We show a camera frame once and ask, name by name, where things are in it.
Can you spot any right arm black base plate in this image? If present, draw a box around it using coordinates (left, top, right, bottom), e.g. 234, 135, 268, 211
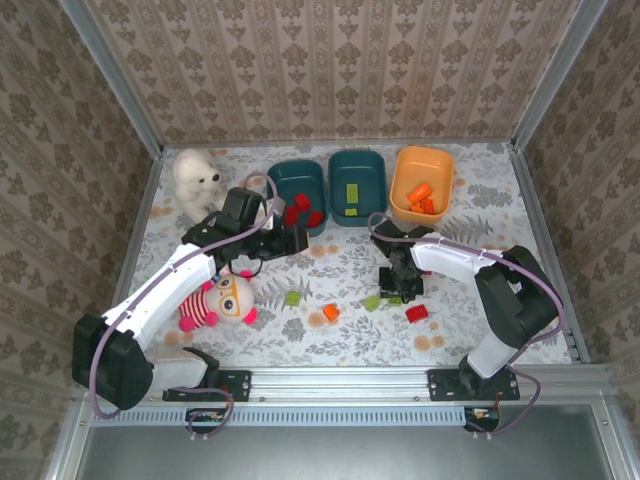
427, 368, 521, 403

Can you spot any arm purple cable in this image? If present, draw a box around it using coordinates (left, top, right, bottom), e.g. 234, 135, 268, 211
91, 172, 282, 444
368, 212, 569, 441

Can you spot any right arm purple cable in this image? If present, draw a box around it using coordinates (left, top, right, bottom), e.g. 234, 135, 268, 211
368, 212, 569, 441

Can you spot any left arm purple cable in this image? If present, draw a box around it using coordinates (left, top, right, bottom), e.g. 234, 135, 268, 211
91, 172, 282, 444

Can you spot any aluminium side frame rail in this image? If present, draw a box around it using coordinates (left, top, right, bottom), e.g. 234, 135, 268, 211
74, 147, 164, 386
508, 143, 592, 365

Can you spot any aluminium frame post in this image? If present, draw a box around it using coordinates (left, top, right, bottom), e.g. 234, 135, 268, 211
512, 0, 609, 151
58, 0, 164, 154

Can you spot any pink striped plush doll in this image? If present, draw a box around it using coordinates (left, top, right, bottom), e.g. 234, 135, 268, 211
177, 269, 259, 334

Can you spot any floral patterned table cover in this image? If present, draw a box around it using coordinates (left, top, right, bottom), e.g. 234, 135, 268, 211
112, 142, 574, 369

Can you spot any white plush teddy bear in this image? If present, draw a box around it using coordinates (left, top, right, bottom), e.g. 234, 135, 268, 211
172, 147, 226, 224

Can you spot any aluminium mounting rail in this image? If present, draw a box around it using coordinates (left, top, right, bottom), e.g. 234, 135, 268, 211
72, 364, 614, 407

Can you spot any orange plastic bin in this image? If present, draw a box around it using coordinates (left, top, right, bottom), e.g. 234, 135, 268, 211
388, 144, 455, 225

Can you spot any grey metal sheet tray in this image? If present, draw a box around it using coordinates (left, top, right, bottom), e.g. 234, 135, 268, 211
44, 404, 640, 480

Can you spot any slotted grey cable duct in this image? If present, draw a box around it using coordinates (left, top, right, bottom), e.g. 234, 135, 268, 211
91, 405, 494, 427

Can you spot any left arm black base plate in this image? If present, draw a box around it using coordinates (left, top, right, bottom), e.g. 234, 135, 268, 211
162, 368, 252, 404

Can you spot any thin black cable loop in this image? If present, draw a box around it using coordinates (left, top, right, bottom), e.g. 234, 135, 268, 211
227, 252, 265, 279

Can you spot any small black electronics board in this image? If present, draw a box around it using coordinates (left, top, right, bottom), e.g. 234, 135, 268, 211
463, 407, 501, 434
185, 407, 234, 436

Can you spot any dark teal plastic bin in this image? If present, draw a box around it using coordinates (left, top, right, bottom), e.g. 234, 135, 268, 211
327, 149, 390, 229
266, 158, 330, 239

